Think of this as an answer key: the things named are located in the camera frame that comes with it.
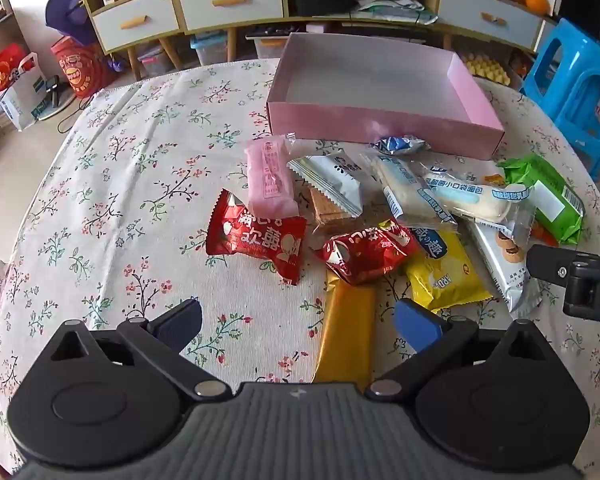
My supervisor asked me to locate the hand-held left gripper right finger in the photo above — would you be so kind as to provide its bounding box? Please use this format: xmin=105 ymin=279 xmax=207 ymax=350
xmin=365 ymin=299 xmax=571 ymax=402

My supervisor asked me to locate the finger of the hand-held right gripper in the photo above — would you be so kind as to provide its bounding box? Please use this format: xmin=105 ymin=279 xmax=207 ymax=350
xmin=526 ymin=245 xmax=572 ymax=287

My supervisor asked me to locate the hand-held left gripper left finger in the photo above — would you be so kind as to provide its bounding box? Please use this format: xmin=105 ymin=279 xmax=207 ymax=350
xmin=27 ymin=299 xmax=233 ymax=402

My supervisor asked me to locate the white cookie packet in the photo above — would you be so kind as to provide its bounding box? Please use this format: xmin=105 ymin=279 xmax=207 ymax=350
xmin=467 ymin=220 xmax=541 ymax=318

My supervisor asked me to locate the yellow snack packet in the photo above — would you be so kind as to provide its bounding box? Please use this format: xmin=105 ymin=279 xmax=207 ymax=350
xmin=405 ymin=227 xmax=493 ymax=313

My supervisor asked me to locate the green snack packet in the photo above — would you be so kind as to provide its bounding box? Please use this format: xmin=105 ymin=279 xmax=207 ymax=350
xmin=497 ymin=153 xmax=586 ymax=246

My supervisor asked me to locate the gold wafer packet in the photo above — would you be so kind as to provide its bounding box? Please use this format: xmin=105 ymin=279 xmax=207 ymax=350
xmin=312 ymin=270 xmax=376 ymax=386

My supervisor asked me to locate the red snack packet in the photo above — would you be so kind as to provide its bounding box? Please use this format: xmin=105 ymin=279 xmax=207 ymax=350
xmin=314 ymin=220 xmax=421 ymax=286
xmin=205 ymin=189 xmax=308 ymax=286

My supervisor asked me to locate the white bread packet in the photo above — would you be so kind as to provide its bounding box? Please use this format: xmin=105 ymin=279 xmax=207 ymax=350
xmin=422 ymin=167 xmax=536 ymax=226
xmin=365 ymin=152 xmax=458 ymax=228

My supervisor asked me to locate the clear wafer biscuit packet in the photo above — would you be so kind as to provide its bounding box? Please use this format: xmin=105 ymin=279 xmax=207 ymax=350
xmin=300 ymin=185 xmax=361 ymax=233

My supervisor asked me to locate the pink snack packet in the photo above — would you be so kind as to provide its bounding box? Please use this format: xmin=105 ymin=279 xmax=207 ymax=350
xmin=245 ymin=132 xmax=301 ymax=221

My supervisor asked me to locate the silver white snack packet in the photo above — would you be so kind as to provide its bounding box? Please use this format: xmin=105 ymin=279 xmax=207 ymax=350
xmin=286 ymin=152 xmax=365 ymax=218

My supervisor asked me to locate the blue white truffle packet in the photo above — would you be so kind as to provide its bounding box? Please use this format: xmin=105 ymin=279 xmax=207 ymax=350
xmin=371 ymin=135 xmax=431 ymax=156

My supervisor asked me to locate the pink cardboard box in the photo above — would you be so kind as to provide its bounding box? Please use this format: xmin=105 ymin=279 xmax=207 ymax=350
xmin=266 ymin=32 xmax=506 ymax=161

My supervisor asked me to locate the blue plastic stool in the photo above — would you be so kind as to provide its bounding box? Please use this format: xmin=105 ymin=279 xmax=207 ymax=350
xmin=520 ymin=17 xmax=600 ymax=181

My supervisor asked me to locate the yellow egg tray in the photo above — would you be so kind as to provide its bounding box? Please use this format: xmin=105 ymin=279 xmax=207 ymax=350
xmin=462 ymin=52 xmax=513 ymax=86

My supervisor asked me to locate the white cabinet drawer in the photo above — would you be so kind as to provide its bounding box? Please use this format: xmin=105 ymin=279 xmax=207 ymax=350
xmin=177 ymin=0 xmax=286 ymax=31
xmin=92 ymin=0 xmax=181 ymax=53
xmin=437 ymin=0 xmax=546 ymax=53

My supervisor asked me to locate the clear storage box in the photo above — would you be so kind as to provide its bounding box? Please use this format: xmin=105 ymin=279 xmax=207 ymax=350
xmin=252 ymin=35 xmax=291 ymax=61
xmin=137 ymin=45 xmax=173 ymax=78

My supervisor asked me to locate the white shopping bag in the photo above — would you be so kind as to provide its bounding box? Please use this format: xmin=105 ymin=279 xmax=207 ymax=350
xmin=0 ymin=52 xmax=48 ymax=131

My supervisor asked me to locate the blue lidded storage box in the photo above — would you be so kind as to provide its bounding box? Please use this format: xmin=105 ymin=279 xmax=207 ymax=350
xmin=190 ymin=32 xmax=228 ymax=66

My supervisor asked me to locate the red gold printed bag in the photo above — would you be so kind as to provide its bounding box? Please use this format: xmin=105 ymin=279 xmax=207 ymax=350
xmin=50 ymin=35 xmax=118 ymax=98

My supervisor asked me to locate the white plastic bag pile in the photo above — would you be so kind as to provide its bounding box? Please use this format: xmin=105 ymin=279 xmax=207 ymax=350
xmin=357 ymin=0 xmax=438 ymax=26

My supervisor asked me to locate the red gift bag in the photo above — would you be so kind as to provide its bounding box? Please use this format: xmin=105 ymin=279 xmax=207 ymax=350
xmin=0 ymin=42 xmax=28 ymax=93

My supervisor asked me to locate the purple bag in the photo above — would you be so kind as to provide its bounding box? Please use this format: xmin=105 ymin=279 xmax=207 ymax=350
xmin=45 ymin=0 xmax=98 ymax=46

